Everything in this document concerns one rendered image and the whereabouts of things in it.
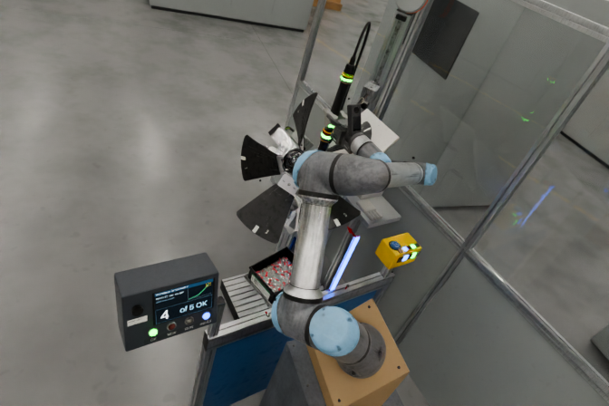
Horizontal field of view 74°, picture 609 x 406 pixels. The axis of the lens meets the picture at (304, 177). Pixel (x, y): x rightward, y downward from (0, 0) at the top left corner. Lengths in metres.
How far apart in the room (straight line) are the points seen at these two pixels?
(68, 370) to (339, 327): 1.69
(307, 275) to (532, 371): 1.29
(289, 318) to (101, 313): 1.63
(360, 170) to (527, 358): 1.35
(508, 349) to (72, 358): 2.11
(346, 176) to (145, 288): 0.60
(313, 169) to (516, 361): 1.43
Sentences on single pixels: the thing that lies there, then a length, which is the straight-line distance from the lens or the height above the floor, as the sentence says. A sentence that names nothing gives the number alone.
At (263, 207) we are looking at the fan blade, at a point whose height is 1.02.
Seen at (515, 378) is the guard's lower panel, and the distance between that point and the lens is 2.24.
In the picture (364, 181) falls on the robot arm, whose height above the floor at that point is 1.61.
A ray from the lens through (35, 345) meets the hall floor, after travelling 2.59.
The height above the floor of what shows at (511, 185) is 1.39.
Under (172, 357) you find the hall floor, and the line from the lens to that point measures 2.48.
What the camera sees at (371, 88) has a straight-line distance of 2.12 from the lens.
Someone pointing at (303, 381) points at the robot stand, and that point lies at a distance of 1.37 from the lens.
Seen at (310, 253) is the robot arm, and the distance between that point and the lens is 1.13.
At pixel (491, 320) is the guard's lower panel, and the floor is 0.81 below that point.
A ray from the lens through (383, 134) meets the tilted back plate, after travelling 1.96.
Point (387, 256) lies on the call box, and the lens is 1.77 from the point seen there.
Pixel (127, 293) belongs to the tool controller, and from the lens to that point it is 1.16.
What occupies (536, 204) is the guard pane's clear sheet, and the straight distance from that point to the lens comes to 1.91.
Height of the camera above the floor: 2.19
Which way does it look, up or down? 36 degrees down
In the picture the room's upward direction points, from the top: 18 degrees clockwise
